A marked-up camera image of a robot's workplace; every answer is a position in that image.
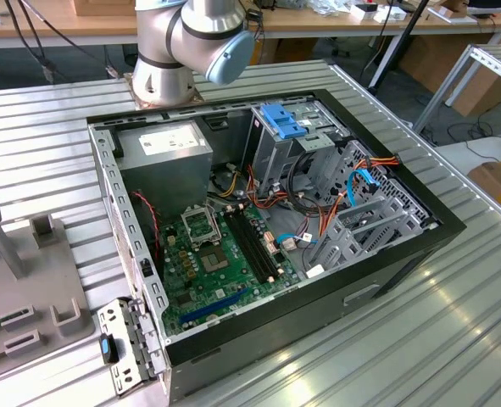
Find wooden office desk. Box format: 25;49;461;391
256;0;501;42
0;0;141;50

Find metal socket cover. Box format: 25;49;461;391
180;205;223;248

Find black tripod leg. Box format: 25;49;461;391
367;0;430;90

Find white box with black top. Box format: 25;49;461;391
350;3;378;21

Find flat white carton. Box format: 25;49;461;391
427;6;478;25

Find grey parts rack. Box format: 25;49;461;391
0;198;95;368

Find blue black bracket latch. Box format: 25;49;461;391
98;332;122;365

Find black PC case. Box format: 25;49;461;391
85;87;467;404

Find small white box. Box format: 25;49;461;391
375;7;407;22

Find blue plastic drive latch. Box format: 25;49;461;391
260;103;309;140

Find white table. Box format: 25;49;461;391
438;136;501;179

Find red black twisted wire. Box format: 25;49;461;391
130;190;163;262

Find black wire loop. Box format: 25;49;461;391
287;148;324;215

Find blue expansion slot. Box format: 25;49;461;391
178;287;249;324

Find black RAM slot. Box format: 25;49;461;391
231;211;272;282
241;208;281;274
236;209;276;277
225;213;268;285

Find orange power wire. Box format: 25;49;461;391
317;154;402;249

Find cardboard box with yellow tape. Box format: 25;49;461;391
466;159;501;220

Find grey metal slot bracket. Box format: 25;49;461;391
96;296;170;398

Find brown cardboard box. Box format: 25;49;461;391
398;34;501;118

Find blue data wire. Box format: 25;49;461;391
347;168;381;209

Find green motherboard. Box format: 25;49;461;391
159;202;302;340

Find grey metal disk bay cage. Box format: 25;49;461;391
304;138;441;277

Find yellow orange wire bundle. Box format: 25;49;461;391
207;163;292;212

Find black monitor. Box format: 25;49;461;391
465;0;501;19

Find grey power supply unit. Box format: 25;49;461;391
113;120;214;221

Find grey optical drive cage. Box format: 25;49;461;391
245;99;349;195

